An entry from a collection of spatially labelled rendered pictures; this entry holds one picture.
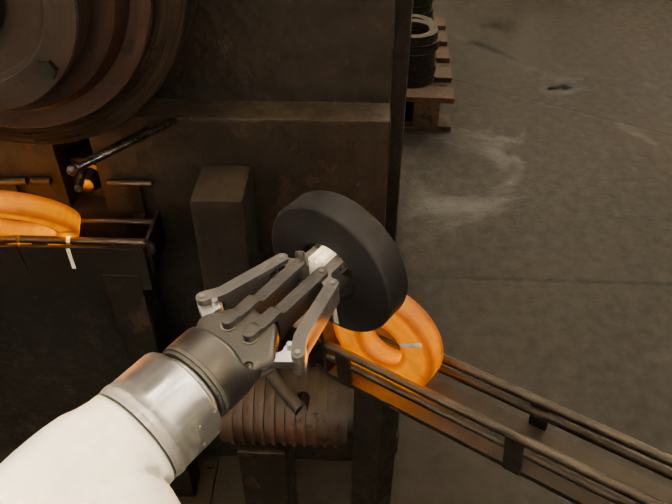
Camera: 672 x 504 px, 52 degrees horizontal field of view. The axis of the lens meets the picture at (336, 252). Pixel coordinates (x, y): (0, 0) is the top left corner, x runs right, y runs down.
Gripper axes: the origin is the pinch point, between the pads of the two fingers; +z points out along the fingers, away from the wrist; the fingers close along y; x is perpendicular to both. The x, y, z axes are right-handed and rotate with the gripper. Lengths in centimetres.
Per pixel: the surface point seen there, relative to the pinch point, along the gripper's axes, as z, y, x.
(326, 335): 6.4, -7.6, -24.1
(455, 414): 6.3, 12.4, -25.2
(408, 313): 9.2, 3.3, -15.3
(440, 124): 166, -79, -99
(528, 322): 90, -6, -97
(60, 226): -5, -47, -16
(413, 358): 8.0, 5.1, -21.4
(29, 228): -5, -58, -22
